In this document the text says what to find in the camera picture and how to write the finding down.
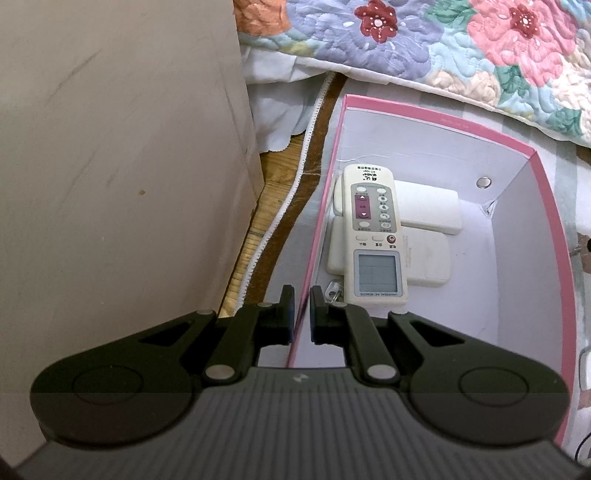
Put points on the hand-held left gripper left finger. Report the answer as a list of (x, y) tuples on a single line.
[(289, 318)]

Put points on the pink cardboard box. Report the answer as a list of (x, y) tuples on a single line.
[(498, 286)]

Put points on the white bedsheet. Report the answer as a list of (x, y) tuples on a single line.
[(281, 101)]

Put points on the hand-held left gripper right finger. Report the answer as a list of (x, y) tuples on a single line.
[(314, 318)]

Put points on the beige cabinet side panel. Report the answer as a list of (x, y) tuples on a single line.
[(115, 161)]

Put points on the white remote with display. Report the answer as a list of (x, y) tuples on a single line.
[(375, 230)]

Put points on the floral quilt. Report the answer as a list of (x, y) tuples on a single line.
[(415, 41)]

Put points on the small metal keys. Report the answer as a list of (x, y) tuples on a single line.
[(333, 291)]

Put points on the white remote control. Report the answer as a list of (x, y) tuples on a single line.
[(425, 258), (429, 207)]

